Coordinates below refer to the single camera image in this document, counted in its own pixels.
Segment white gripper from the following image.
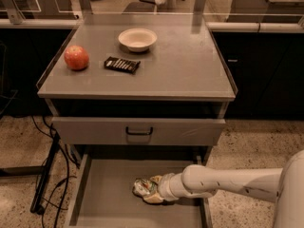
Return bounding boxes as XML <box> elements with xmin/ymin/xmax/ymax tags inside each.
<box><xmin>143</xmin><ymin>173</ymin><xmax>187</xmax><ymax>204</ymax></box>

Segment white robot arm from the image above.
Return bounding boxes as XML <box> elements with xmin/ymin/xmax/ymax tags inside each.
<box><xmin>139</xmin><ymin>151</ymin><xmax>304</xmax><ymax>228</ymax></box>

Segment open middle drawer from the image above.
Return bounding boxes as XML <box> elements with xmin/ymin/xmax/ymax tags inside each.
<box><xmin>64</xmin><ymin>154</ymin><xmax>213</xmax><ymax>228</ymax></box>

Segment grey drawer cabinet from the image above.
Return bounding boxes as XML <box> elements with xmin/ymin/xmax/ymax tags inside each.
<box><xmin>35</xmin><ymin>12</ymin><xmax>238</xmax><ymax>228</ymax></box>

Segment closed top drawer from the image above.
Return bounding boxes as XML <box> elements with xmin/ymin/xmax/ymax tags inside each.
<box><xmin>52</xmin><ymin>117</ymin><xmax>225</xmax><ymax>146</ymax></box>

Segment black table leg base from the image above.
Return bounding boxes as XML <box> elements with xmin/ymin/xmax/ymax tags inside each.
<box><xmin>0</xmin><ymin>134</ymin><xmax>59</xmax><ymax>215</ymax></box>

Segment dark snack bar packet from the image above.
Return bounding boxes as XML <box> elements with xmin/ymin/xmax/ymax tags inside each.
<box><xmin>104</xmin><ymin>56</ymin><xmax>141</xmax><ymax>74</ymax></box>

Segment white bowl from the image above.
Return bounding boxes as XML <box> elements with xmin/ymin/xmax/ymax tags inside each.
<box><xmin>118</xmin><ymin>28</ymin><xmax>158</xmax><ymax>52</ymax></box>

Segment red apple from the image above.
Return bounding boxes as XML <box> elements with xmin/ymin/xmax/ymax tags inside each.
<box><xmin>64</xmin><ymin>46</ymin><xmax>89</xmax><ymax>70</ymax></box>

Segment black drawer handle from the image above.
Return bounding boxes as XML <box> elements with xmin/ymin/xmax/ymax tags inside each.
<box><xmin>125</xmin><ymin>126</ymin><xmax>154</xmax><ymax>136</ymax></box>

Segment black floor cables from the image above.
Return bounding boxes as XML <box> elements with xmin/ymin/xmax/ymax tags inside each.
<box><xmin>29</xmin><ymin>115</ymin><xmax>81</xmax><ymax>228</ymax></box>

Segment white horizontal rail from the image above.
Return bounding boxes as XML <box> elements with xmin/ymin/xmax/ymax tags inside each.
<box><xmin>0</xmin><ymin>18</ymin><xmax>304</xmax><ymax>34</ymax></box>

